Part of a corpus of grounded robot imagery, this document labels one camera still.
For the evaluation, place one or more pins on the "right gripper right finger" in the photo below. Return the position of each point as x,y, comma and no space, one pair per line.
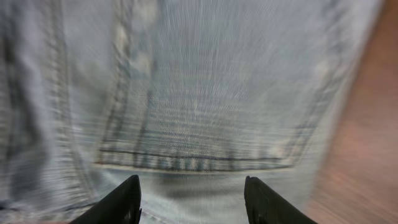
265,206

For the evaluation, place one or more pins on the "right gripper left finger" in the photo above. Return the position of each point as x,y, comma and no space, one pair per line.
121,206

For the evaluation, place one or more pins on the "light blue denim shorts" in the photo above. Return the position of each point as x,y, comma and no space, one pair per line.
191,96

